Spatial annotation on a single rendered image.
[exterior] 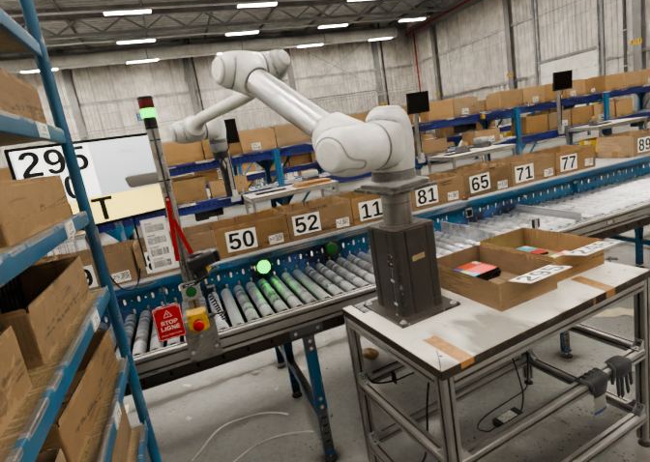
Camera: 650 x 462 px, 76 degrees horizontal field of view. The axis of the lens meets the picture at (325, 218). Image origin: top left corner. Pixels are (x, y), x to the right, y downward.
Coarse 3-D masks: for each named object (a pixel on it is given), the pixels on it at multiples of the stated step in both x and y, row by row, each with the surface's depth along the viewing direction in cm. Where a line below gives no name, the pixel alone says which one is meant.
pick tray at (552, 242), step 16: (496, 240) 191; (512, 240) 195; (528, 240) 196; (544, 240) 189; (560, 240) 181; (576, 240) 174; (592, 240) 167; (544, 256) 157; (560, 256) 154; (576, 256) 158; (592, 256) 161; (560, 272) 155; (576, 272) 159
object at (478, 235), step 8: (448, 224) 245; (456, 224) 238; (448, 232) 247; (456, 232) 240; (464, 232) 232; (472, 232) 226; (480, 232) 220; (488, 232) 214; (472, 240) 227; (480, 240) 221
